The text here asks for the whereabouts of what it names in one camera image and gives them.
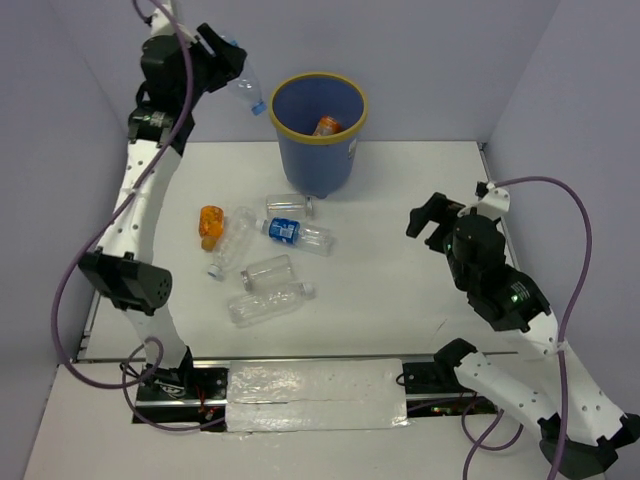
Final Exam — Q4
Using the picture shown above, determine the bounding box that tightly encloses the orange label long bottle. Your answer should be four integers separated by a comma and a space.
313, 115, 342, 136

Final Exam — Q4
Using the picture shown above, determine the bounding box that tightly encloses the clear ribbed bottle blue cap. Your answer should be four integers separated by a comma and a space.
207, 206, 257, 281

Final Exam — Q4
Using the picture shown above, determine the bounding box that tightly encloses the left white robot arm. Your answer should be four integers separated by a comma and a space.
78, 1, 247, 399

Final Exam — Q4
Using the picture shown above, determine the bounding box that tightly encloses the short clear wide bottle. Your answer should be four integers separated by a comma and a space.
240, 255, 296, 292

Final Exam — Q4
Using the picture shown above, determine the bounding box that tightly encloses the clear crushed bottle white cap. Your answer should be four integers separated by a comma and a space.
228, 282, 316, 328

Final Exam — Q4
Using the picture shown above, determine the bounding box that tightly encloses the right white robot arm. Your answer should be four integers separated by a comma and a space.
406, 182, 639, 479

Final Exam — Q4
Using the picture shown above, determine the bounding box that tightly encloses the blue label clear bottle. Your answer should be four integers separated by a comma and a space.
255, 217, 335, 256

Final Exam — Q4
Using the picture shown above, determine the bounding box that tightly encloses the black metal base rail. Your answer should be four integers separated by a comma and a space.
134, 356, 498, 431

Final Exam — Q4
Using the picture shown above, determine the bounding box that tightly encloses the small orange juice bottle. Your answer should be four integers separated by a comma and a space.
198, 205, 225, 252

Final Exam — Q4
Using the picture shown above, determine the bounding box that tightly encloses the colourful label bottle blue cap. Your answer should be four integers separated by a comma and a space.
222, 56, 267, 116

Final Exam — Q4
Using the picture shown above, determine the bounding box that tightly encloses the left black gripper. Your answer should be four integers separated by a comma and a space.
181, 23, 250, 109

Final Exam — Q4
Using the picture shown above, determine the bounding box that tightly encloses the clear bottle near bin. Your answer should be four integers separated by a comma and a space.
265, 193, 314, 220

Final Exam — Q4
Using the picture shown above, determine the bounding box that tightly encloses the silver foil sheet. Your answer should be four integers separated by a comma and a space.
225, 359, 408, 433

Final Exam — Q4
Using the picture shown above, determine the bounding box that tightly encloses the blue bin with yellow rim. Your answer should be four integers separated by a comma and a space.
269, 72, 369, 198

